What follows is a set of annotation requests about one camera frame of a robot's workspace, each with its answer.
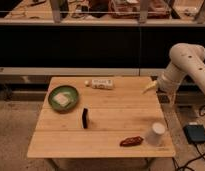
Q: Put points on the white sponge block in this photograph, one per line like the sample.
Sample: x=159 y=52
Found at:
x=61 y=99

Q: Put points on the white ceramic cup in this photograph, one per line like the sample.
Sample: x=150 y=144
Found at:
x=153 y=137

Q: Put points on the long shelf bench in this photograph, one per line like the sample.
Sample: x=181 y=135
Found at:
x=44 y=38

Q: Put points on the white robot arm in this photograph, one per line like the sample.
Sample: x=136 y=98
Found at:
x=185 y=59

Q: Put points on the wooden table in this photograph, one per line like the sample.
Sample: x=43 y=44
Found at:
x=113 y=115

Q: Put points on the white milk carton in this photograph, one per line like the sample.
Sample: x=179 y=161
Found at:
x=100 y=84

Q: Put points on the green plate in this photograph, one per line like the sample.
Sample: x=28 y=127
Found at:
x=70 y=91

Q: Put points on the dark red chili pepper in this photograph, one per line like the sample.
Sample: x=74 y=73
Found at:
x=131 y=141

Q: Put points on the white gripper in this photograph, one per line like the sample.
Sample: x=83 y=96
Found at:
x=164 y=83

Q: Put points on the black power box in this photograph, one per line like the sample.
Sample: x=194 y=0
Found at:
x=195 y=134

